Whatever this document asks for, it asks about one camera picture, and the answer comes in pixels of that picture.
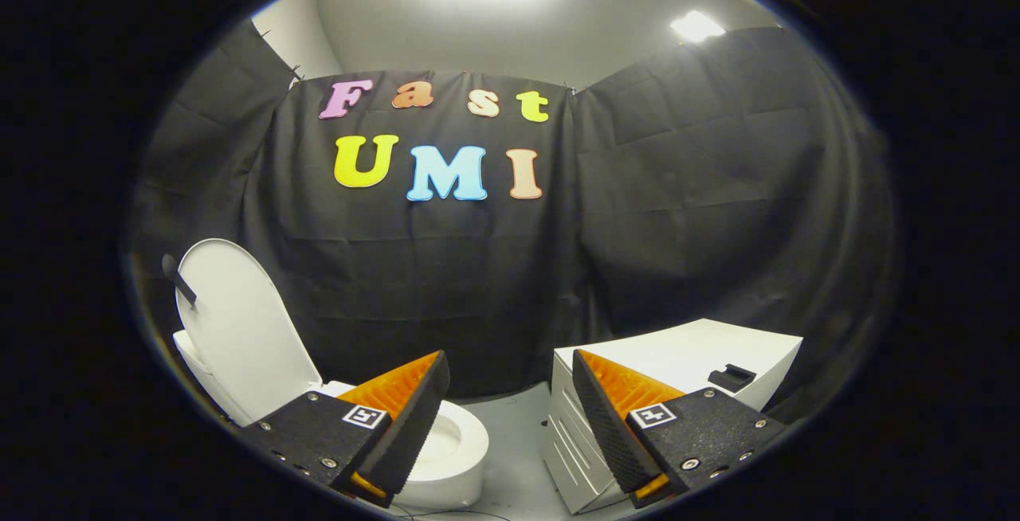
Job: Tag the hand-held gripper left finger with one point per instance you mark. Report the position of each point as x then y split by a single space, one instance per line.
414 425

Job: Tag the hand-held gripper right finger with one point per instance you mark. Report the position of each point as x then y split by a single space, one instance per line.
610 433

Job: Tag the white toilet lid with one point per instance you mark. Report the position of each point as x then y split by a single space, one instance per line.
239 330

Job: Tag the black round lid lift tab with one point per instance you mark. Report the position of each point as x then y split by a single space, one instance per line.
171 268

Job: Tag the white ceramic toilet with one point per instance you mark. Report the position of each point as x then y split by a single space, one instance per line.
462 441

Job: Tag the white drawer cabinet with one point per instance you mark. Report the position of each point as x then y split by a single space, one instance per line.
661 354

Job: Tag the black clip on cabinet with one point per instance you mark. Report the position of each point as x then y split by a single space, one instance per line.
731 378

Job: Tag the black backdrop cloth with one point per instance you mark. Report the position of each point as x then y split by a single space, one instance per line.
446 282

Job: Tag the ceiling light panel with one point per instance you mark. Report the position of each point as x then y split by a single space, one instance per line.
697 25

